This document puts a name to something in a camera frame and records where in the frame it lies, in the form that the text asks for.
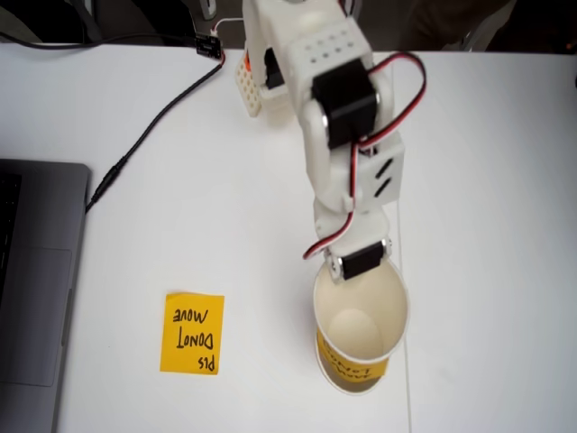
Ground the brown paper cup with note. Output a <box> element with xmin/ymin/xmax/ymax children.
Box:
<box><xmin>313</xmin><ymin>261</ymin><xmax>410</xmax><ymax>383</ymax></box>

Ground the yellow handwritten sticky note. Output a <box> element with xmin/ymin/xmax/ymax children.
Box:
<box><xmin>160</xmin><ymin>291</ymin><xmax>225</xmax><ymax>375</ymax></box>
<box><xmin>315</xmin><ymin>331</ymin><xmax>391</xmax><ymax>382</ymax></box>

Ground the black controller board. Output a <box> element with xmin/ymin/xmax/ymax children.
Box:
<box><xmin>193</xmin><ymin>34</ymin><xmax>225</xmax><ymax>59</ymax></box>

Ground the grey laptop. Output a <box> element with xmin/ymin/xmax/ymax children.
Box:
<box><xmin>0</xmin><ymin>158</ymin><xmax>93</xmax><ymax>433</ymax></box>

